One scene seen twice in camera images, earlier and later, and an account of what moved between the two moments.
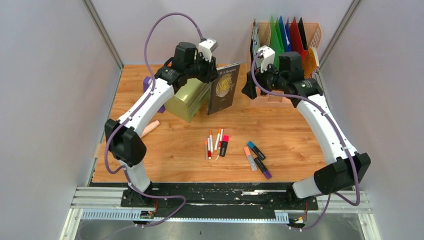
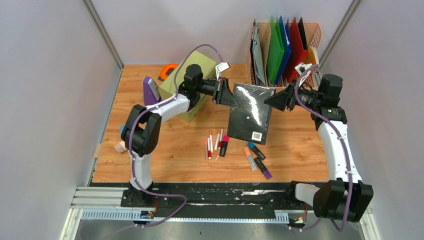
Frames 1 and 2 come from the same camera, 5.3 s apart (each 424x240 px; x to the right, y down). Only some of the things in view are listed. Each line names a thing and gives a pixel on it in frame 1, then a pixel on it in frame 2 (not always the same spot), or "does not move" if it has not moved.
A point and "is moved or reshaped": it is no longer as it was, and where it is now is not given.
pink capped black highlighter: x=224 y=145 does not move
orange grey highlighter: x=252 y=162 does not move
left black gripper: x=211 y=71 → x=224 y=96
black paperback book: x=222 y=89 is moved or reshaped
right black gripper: x=249 y=89 → x=282 y=98
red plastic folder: x=296 y=43 does not move
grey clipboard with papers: x=255 y=45 does not move
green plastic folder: x=276 y=39 does not move
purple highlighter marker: x=260 y=164 does not move
